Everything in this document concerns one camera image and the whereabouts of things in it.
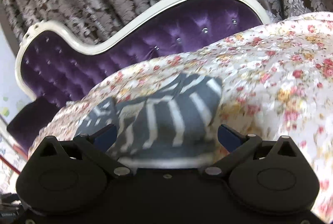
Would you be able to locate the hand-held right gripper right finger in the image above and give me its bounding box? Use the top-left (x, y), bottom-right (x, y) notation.
top-left (201, 124), bottom-right (296, 176)

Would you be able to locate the floral blanket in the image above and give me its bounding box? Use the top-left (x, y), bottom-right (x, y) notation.
top-left (27, 11), bottom-right (333, 224)

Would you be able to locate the grey white striped cardigan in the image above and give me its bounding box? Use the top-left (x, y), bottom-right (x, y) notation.
top-left (75, 73), bottom-right (224, 163)

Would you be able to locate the white cabinet with stickers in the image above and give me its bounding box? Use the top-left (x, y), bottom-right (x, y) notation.
top-left (0, 29), bottom-right (29, 123)

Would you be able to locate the purple tufted sofa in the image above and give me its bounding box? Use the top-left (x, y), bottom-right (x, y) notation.
top-left (6, 0), bottom-right (272, 154)

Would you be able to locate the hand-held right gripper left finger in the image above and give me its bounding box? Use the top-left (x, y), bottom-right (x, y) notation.
top-left (39, 124), bottom-right (131, 177)

